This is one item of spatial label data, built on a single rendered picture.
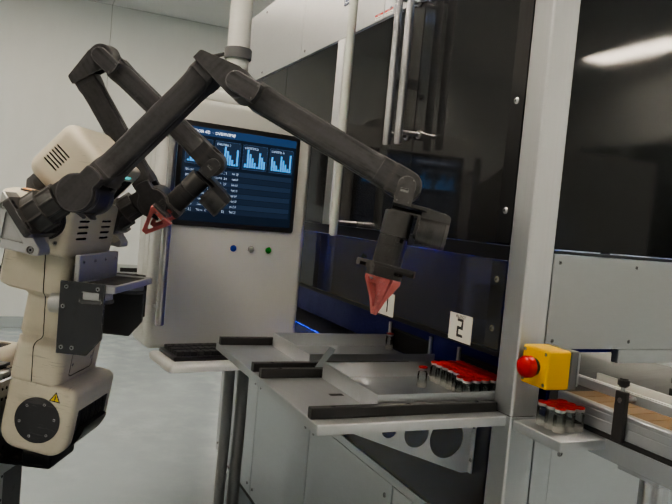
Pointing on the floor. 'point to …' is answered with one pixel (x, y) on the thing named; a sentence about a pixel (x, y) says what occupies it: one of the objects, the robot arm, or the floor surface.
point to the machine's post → (532, 241)
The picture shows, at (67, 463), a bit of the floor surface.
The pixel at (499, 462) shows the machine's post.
